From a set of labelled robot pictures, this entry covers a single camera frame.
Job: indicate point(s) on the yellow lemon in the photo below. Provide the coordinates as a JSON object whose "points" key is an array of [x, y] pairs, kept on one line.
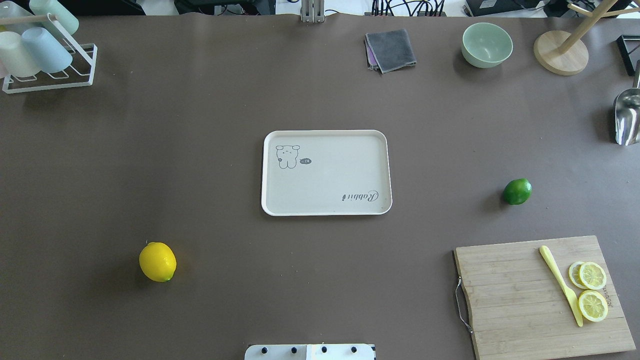
{"points": [[158, 262]]}

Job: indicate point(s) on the green lime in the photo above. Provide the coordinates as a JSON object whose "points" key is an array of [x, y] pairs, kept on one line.
{"points": [[517, 191]]}

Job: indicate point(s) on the cream rabbit print tray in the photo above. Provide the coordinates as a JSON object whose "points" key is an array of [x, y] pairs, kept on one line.
{"points": [[326, 172]]}

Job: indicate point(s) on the black glass rack tray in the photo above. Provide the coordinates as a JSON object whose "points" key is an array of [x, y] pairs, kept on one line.
{"points": [[628, 44]]}

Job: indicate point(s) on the grey folded cloth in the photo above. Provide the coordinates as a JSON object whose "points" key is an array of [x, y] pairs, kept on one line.
{"points": [[389, 51]]}

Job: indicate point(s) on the mint green bowl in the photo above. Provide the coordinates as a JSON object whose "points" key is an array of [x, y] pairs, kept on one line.
{"points": [[486, 45]]}

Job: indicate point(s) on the bamboo cutting board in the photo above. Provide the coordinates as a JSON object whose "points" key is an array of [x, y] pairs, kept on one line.
{"points": [[518, 311]]}

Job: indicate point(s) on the hidden back lemon slice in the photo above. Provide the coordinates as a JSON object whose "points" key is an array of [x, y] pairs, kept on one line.
{"points": [[573, 273]]}

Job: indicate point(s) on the wooden mug tree stand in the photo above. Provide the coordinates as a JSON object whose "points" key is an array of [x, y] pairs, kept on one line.
{"points": [[564, 53]]}

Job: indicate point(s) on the yellow plastic knife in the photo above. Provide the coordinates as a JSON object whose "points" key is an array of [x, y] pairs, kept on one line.
{"points": [[569, 293]]}

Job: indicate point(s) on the upper lemon slice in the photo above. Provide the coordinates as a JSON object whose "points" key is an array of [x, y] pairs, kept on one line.
{"points": [[592, 276]]}

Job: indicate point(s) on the light blue cup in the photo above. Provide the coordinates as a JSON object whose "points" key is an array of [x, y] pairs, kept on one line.
{"points": [[46, 51]]}

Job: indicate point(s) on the lower lemon slice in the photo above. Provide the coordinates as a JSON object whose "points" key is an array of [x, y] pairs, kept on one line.
{"points": [[593, 305]]}

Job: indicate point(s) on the mint green cup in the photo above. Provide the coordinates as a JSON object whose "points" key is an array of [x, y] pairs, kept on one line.
{"points": [[55, 8]]}

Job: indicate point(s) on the metal scoop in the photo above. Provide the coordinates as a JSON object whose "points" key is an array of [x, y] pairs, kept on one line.
{"points": [[627, 113]]}

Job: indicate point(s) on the pale cream cup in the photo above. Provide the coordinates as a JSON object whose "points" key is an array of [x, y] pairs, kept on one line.
{"points": [[15, 56]]}

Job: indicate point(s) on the aluminium frame post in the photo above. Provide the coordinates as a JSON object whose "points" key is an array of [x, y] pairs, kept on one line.
{"points": [[312, 11]]}

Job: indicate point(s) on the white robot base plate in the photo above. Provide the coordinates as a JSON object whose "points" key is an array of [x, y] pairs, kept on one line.
{"points": [[322, 351]]}

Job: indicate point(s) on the white wire cup rack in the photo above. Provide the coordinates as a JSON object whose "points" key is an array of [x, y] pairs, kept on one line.
{"points": [[80, 72]]}

